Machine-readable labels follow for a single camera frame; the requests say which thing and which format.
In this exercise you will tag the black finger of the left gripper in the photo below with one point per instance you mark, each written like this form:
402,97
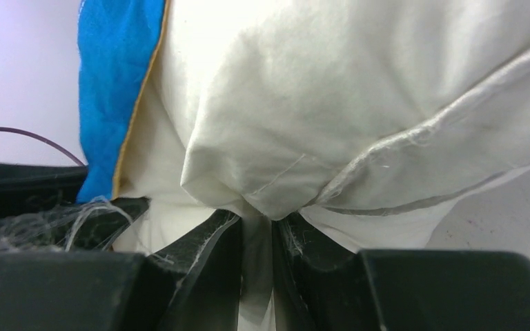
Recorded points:
39,210

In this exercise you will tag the white pillow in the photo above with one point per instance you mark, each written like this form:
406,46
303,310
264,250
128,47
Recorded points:
371,119

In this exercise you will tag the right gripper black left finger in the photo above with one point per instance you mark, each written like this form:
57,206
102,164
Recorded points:
122,291

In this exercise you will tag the yellow and blue pillowcase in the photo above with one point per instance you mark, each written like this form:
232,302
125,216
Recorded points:
118,43

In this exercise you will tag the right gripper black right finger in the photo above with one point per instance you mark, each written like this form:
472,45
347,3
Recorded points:
319,285

